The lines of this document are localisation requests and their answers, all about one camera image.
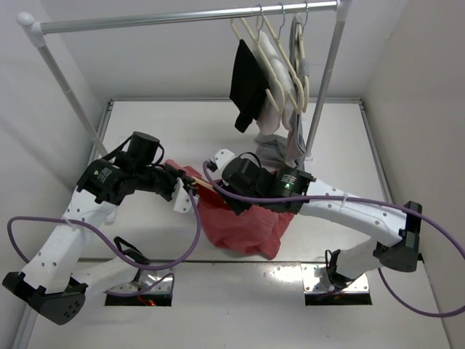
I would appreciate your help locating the white metal clothes rack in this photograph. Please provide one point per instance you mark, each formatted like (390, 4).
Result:
(36, 32)

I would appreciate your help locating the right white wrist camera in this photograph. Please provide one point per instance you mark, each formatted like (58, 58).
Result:
(219, 160)

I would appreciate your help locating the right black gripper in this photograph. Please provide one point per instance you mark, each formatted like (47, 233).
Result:
(237, 206)

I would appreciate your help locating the peach plastic hanger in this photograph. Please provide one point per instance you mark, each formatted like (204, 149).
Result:
(205, 184)

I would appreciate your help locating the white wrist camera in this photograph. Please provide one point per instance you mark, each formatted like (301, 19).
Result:
(182, 203)
(219, 160)

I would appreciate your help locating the white hanging garment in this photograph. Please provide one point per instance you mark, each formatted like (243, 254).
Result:
(269, 119)

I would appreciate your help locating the cream hanger with white garment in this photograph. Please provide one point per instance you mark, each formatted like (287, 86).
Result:
(283, 62)

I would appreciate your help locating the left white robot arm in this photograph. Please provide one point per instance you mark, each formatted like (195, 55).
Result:
(47, 283)

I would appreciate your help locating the grey hanging garment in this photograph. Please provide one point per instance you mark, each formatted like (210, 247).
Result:
(284, 146)

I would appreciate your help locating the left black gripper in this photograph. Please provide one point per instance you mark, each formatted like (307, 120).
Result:
(174, 174)

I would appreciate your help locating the cream hanger with black garment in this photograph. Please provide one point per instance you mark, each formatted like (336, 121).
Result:
(266, 57)

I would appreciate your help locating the black hanging garment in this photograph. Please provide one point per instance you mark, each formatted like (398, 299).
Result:
(248, 87)

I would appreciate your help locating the cream hanger with grey garment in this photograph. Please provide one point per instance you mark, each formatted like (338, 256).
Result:
(298, 58)

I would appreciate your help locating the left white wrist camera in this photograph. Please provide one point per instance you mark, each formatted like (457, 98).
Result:
(182, 203)

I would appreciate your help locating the red t shirt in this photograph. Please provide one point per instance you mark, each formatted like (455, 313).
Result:
(256, 231)

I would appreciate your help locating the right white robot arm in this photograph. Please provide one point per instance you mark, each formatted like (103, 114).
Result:
(393, 232)

